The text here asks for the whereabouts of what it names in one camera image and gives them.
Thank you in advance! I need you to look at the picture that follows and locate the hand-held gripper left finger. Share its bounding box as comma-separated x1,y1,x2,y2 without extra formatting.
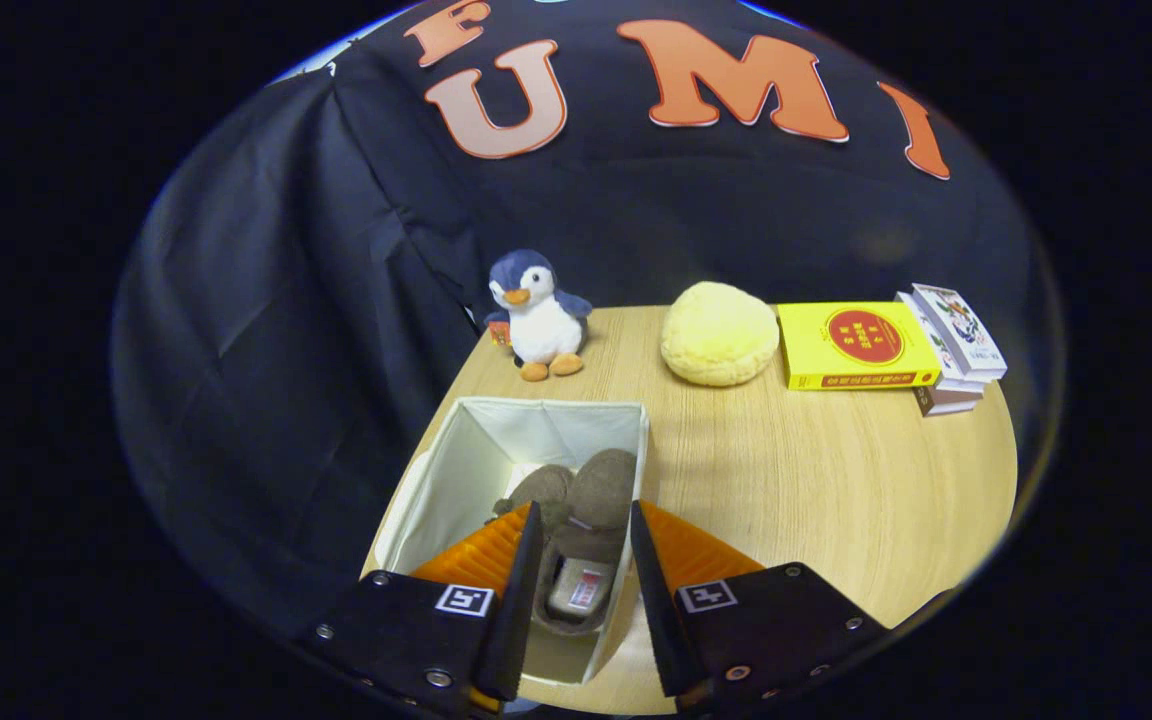
301,500,545,716

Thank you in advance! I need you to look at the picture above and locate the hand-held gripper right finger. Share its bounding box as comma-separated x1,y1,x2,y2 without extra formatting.
629,499,887,713

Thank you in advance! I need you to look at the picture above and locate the brown slipper shoe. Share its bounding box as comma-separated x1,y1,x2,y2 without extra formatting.
533,448,639,637
491,463,577,531

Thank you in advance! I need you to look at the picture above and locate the beige fabric storage box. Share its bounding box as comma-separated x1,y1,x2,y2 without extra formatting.
361,396,652,686

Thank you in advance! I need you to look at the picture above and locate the yellow round plush cushion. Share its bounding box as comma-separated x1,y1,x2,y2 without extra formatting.
660,281,782,388

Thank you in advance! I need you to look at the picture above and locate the penguin plush toy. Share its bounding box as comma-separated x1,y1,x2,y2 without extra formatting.
483,249,595,383

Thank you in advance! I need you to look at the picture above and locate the yellow book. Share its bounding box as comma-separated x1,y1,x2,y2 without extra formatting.
776,301,942,391

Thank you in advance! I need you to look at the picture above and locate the dark-spined book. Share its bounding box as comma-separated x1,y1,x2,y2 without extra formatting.
914,385,983,417

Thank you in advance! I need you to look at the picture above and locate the black backdrop cloth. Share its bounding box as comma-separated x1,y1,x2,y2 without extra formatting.
111,0,1057,641

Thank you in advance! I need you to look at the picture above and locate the illustrated white book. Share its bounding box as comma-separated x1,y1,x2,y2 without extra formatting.
911,283,1009,384

